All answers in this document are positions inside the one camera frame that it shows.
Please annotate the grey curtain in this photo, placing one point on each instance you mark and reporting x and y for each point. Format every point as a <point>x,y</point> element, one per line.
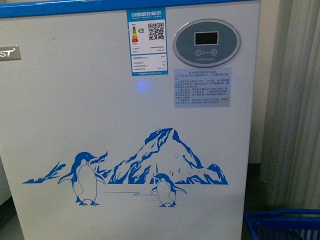
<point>290,160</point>

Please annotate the oval temperature control panel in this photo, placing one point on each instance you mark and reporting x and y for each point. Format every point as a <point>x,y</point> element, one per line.
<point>206,43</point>

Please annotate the energy efficiency label sticker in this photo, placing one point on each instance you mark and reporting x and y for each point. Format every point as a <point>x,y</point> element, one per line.
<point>147,34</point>

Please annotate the white blue chest freezer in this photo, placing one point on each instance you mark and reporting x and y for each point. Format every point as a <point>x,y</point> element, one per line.
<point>92,152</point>

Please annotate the grey instruction sticker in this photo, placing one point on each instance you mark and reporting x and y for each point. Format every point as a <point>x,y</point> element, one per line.
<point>200,88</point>

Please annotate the blue plastic shopping basket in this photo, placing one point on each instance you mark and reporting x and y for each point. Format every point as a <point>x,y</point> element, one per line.
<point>283,224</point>

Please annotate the silver brand nameplate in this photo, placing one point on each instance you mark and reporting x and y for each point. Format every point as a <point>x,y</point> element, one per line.
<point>8,53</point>

